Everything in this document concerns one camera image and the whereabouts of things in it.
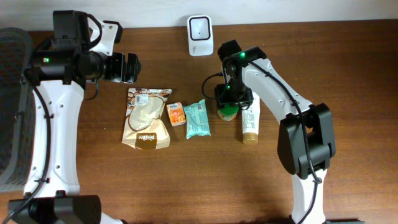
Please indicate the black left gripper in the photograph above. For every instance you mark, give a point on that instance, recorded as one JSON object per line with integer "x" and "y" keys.
{"x": 118, "y": 74}

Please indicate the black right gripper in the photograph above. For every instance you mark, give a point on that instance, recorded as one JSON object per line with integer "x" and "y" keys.
{"x": 224, "y": 95}

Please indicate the green lid jar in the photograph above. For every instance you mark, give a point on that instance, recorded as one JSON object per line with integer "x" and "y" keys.
{"x": 227, "y": 112}

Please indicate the white cream tube gold cap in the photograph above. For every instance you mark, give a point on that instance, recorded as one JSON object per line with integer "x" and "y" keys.
{"x": 250, "y": 121}

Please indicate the teal snack packet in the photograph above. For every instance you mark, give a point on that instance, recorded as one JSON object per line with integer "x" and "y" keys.
{"x": 197, "y": 120}

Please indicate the orange tissue pack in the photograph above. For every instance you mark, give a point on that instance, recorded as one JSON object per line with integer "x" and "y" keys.
{"x": 176, "y": 114}

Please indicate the tan bread bag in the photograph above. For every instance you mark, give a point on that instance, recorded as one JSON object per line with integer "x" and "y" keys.
{"x": 144, "y": 128}

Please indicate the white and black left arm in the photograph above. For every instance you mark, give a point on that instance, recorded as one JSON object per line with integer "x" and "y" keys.
{"x": 42, "y": 89}

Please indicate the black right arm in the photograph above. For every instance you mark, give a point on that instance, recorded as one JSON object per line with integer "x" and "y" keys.
{"x": 306, "y": 140}

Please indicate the grey plastic mesh basket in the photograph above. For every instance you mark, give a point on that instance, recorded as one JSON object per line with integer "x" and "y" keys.
{"x": 17, "y": 109}

